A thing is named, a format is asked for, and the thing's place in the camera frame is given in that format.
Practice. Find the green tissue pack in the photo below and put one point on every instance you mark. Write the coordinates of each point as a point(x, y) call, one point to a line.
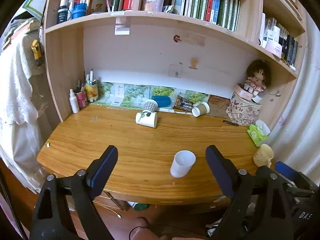
point(259, 133)

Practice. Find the cream ceramic mug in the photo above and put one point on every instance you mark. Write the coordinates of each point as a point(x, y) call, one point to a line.
point(263, 156)

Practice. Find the checkered paper cup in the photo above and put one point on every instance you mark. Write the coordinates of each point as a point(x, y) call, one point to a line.
point(150, 106)

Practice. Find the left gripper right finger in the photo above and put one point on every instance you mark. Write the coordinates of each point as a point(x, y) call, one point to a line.
point(225, 173)

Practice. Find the dark cosmetic bottle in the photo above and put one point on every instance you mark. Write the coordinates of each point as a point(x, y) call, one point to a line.
point(62, 12)

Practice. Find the red pen holder can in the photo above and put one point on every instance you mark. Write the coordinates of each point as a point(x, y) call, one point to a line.
point(81, 99)

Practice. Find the green leaf poster sheet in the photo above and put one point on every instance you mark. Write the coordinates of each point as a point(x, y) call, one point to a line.
point(131, 96)

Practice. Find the pink box on shelf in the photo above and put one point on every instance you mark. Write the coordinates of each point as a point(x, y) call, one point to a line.
point(274, 47)

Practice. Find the brown-haired rag doll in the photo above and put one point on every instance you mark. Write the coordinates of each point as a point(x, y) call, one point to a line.
point(258, 77)

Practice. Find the pink round box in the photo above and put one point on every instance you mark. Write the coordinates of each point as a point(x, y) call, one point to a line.
point(240, 92)

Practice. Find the wooden bookshelf desk unit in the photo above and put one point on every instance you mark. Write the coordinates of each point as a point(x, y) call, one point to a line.
point(154, 48)

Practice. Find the dark snack packet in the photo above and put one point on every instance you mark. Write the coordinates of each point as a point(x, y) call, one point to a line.
point(183, 104)

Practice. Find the black pen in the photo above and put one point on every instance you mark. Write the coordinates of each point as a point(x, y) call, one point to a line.
point(230, 123)

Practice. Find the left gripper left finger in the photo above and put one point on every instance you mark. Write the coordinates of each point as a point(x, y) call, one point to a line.
point(100, 170)

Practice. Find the white lace cloth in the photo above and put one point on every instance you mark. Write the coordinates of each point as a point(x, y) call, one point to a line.
point(21, 138)

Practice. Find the cardboard with red drawing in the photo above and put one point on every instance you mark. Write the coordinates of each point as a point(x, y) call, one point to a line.
point(218, 106)

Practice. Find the plain white plastic cup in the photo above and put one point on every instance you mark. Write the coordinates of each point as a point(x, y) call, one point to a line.
point(182, 163)

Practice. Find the floral white curtain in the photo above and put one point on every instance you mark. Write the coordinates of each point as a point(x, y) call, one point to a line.
point(295, 138)

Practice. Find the brown sleeved paper cup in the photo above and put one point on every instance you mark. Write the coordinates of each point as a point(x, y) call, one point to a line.
point(201, 109)

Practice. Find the stack of books left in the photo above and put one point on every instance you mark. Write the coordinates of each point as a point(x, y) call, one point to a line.
point(24, 27)

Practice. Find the blue cylindrical case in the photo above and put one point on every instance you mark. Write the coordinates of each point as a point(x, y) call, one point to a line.
point(162, 100)

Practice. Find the printed white fabric basket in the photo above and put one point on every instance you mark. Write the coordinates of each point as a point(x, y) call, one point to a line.
point(242, 112)

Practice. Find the yellow pen holder can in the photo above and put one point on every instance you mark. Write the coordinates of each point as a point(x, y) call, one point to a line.
point(91, 89)

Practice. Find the yellow hanging toy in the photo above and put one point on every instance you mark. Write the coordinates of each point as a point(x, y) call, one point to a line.
point(36, 49)

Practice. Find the white spray bottle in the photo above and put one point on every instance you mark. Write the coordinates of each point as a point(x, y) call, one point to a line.
point(73, 102)

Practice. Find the blue jar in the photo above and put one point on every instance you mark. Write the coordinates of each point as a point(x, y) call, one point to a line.
point(79, 10)

